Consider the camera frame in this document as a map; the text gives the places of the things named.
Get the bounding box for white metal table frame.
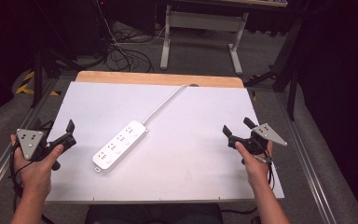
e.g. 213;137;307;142
159;0;289;76

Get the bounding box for person's legs in dark trousers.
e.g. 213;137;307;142
84;203;224;224

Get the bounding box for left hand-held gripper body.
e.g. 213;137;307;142
15;128;77;162

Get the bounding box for tangle of black floor cables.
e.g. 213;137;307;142
103;17;155;75

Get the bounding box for yellow and black floor tape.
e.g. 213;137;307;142
15;70;62;97

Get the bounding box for person's right hand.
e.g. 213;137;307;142
234;140;274;189

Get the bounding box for person's left hand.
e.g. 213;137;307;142
9;133;65;200

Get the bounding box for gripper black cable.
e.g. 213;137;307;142
8;141;57;224
262;151;277;191

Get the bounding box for white power strip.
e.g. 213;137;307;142
91;119;149;174

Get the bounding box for white power strip cable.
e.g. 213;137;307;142
141;83;190;126

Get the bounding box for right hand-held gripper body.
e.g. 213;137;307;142
227;122;289;156

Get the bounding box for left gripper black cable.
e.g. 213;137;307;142
8;141;57;224

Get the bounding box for black metal stand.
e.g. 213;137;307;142
244;15;303;121
32;0;85;108

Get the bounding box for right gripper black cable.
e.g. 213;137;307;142
262;151;277;191

